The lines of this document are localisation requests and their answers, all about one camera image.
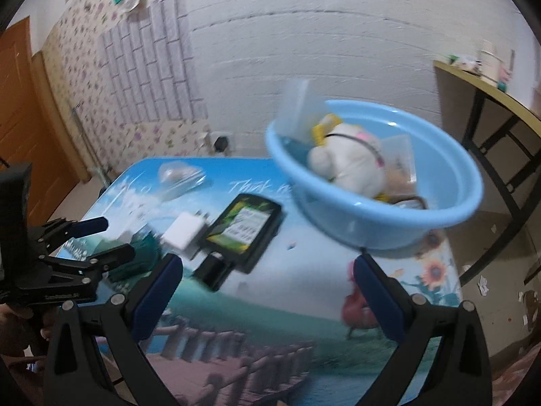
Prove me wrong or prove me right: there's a blue plastic basin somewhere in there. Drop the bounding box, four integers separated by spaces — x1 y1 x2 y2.
265 99 484 250

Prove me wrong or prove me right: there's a white paper cup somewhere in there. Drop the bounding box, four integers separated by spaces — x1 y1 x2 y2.
477 49 502 88

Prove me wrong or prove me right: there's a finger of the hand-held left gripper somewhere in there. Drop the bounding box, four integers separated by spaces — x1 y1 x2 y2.
42 217 108 242
42 243 136 275

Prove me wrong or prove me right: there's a wooden side table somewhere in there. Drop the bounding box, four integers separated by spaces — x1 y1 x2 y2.
433 60 541 286

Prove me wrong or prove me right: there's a clear box of wooden sticks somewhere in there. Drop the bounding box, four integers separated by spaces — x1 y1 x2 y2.
382 135 417 187

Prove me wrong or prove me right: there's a white charger plug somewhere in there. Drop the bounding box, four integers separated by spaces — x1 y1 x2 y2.
162 210 212 260

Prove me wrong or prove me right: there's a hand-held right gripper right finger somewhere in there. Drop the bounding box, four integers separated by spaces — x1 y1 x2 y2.
354 254 493 406

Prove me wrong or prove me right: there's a clear plastic bag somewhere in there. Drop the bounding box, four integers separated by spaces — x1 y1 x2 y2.
279 80 328 144

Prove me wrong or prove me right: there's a clear bag of cotton swabs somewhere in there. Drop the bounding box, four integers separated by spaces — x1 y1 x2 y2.
157 163 208 199

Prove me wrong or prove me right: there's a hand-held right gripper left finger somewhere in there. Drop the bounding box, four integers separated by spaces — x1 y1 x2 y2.
43 254 184 406

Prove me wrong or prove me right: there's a green packet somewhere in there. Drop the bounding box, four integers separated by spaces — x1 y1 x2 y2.
103 230 163 282

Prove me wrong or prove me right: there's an orange wooden door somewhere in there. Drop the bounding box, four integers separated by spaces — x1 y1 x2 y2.
0 16 81 225

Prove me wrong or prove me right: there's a grey dustpan with handle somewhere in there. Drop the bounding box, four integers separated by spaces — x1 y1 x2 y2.
70 104 119 187

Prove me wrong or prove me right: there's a black bottle with green label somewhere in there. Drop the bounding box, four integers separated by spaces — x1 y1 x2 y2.
192 193 282 292

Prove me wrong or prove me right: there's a pink patterned cloth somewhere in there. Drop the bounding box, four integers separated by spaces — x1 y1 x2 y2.
486 338 541 406

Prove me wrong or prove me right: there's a beige and white plush toy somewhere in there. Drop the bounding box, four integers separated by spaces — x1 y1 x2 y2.
306 114 387 199

